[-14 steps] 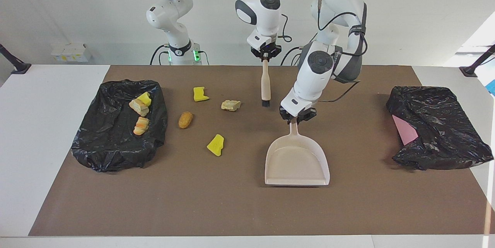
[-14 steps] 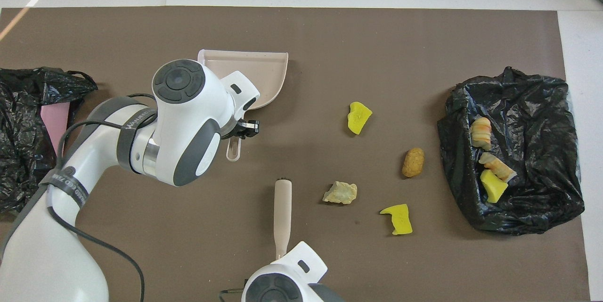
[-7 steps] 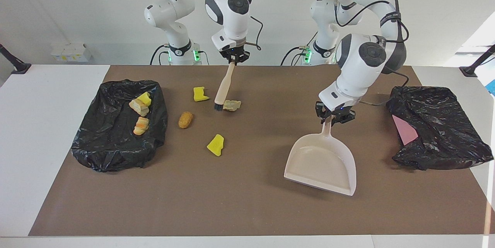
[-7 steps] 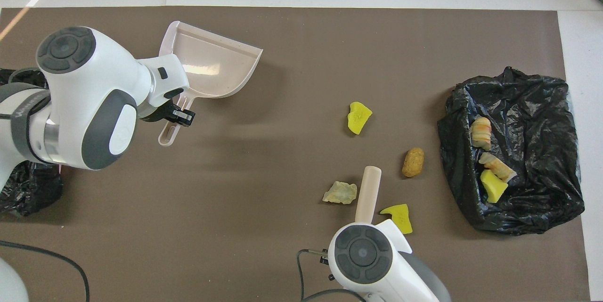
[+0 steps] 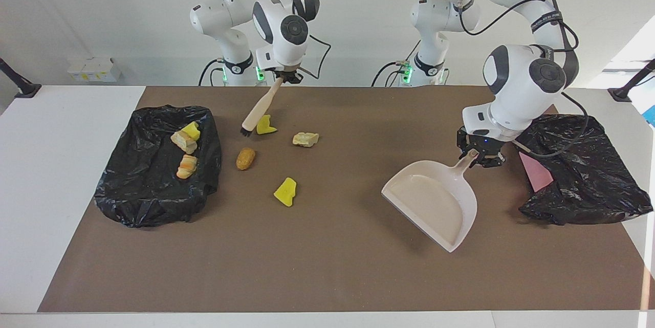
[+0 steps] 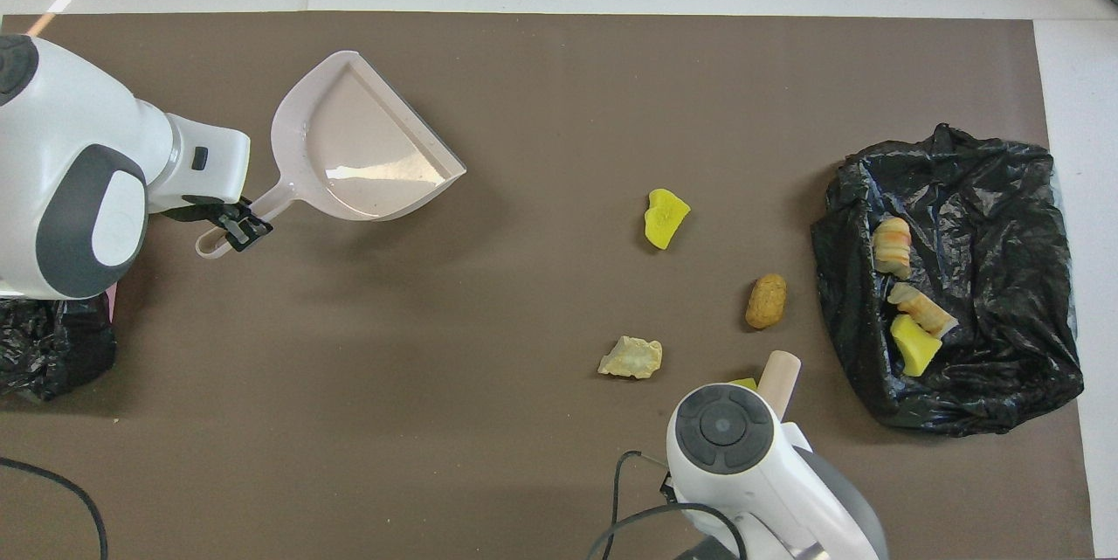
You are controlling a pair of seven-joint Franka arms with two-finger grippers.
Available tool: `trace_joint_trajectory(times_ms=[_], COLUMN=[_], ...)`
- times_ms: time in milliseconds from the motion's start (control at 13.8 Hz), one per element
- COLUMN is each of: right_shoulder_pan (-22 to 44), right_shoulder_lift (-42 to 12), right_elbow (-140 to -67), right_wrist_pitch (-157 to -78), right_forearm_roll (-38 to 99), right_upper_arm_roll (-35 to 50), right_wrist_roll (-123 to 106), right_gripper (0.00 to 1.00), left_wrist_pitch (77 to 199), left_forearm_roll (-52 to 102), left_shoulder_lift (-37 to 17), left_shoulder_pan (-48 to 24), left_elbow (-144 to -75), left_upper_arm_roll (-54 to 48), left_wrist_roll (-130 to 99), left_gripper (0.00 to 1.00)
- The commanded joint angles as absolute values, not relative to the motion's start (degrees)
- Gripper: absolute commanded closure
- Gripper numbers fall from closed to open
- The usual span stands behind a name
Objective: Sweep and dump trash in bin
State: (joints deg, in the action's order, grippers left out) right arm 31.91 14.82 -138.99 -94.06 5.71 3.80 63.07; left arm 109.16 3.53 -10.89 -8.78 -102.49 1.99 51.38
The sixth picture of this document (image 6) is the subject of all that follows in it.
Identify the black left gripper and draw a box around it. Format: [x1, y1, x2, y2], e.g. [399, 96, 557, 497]
[161, 197, 275, 254]

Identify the beige plastic dustpan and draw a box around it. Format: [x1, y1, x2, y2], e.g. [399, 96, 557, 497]
[195, 51, 467, 259]

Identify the beige foam rock chunk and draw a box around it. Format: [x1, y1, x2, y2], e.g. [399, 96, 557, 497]
[597, 335, 664, 381]
[887, 281, 959, 339]

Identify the brown potato shaped bread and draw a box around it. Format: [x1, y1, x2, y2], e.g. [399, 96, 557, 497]
[745, 273, 788, 331]

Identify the beige hand brush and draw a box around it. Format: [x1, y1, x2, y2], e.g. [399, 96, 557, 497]
[756, 350, 803, 421]

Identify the striped croissant bread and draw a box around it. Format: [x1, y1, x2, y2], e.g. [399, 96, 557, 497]
[873, 217, 914, 281]

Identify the black trash bag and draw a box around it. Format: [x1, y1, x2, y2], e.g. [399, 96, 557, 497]
[0, 291, 117, 404]

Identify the black bag lined bin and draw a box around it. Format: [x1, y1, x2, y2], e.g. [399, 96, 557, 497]
[809, 123, 1087, 439]

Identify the brown table mat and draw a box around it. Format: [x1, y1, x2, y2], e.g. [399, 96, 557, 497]
[0, 11, 1095, 560]

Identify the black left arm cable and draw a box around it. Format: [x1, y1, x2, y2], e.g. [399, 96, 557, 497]
[0, 455, 110, 560]

